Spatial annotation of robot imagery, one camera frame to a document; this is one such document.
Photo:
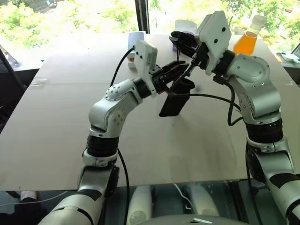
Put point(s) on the dark side desk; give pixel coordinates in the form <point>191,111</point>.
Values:
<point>291,75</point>

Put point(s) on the white rounded shell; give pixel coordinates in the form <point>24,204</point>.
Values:
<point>140,204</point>
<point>201,199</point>

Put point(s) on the black rectangular object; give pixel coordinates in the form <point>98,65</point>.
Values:
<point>174,103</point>

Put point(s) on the small white device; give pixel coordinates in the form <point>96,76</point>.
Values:
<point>290,57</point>

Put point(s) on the glass flask with orange liquid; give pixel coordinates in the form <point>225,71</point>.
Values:
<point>246,43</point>

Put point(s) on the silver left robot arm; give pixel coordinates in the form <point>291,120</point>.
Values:
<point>110,110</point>

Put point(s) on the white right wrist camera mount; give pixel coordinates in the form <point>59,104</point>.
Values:
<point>218,30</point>

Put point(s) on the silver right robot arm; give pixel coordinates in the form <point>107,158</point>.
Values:
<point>257,89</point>

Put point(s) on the purple tissue box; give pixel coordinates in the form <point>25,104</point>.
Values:
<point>185,25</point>

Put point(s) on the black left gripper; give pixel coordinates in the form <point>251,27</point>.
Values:
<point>160,80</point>

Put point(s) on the white cardboard box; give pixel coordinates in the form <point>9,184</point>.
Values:
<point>136,38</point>

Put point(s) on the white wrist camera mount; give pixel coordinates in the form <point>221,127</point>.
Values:
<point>143,58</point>
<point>218,30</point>

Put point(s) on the dark window frame post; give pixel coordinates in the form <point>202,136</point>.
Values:
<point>141,14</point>

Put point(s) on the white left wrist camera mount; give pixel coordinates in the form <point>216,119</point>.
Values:
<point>143,58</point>

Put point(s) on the black office chair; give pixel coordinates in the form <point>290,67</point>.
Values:
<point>9,93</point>

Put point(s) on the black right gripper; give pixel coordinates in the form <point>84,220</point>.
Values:
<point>201,56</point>

